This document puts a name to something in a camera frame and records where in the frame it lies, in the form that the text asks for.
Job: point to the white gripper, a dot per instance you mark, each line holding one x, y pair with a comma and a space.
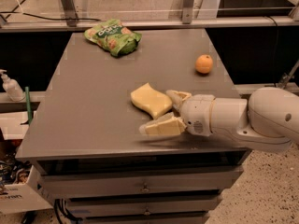
197, 113

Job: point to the yellow sponge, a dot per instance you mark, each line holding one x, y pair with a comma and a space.
151, 101

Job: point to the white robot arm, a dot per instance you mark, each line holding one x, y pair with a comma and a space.
268, 121

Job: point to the orange fruit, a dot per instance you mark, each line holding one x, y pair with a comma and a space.
204, 64

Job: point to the top drawer with knob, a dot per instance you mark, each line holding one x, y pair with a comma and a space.
142, 182

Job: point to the drawer with knob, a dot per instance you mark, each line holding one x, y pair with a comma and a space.
142, 182
161, 203

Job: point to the grey drawer cabinet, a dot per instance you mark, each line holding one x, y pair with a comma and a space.
87, 124

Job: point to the middle drawer with knob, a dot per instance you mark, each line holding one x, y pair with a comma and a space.
161, 203

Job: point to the green snack bag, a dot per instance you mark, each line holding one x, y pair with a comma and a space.
114, 37

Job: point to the green stick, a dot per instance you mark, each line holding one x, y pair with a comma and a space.
28, 105

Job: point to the white pump bottle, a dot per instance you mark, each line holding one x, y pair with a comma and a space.
11, 87

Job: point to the white cardboard box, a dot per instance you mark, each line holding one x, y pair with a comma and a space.
23, 197

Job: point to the metal frame rail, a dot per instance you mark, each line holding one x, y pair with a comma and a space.
56, 26

